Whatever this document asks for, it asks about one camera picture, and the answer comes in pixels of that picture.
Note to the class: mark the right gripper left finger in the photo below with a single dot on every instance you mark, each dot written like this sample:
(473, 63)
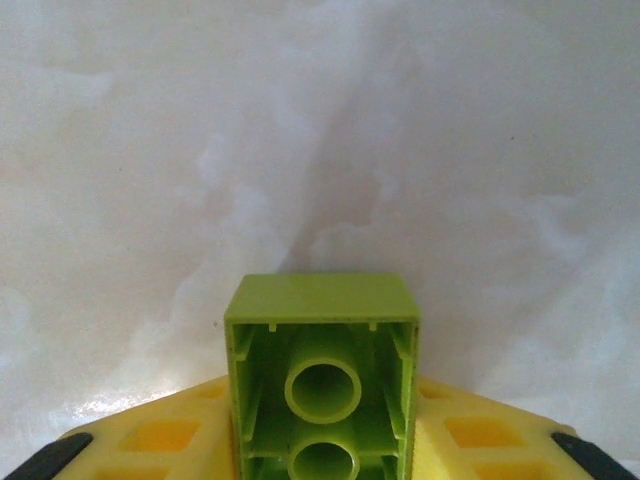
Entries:
(150, 440)

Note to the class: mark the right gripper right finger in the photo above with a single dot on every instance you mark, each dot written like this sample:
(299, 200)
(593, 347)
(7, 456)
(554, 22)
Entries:
(490, 440)

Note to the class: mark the green lego brick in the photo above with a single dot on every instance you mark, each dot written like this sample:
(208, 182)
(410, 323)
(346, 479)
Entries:
(320, 300)

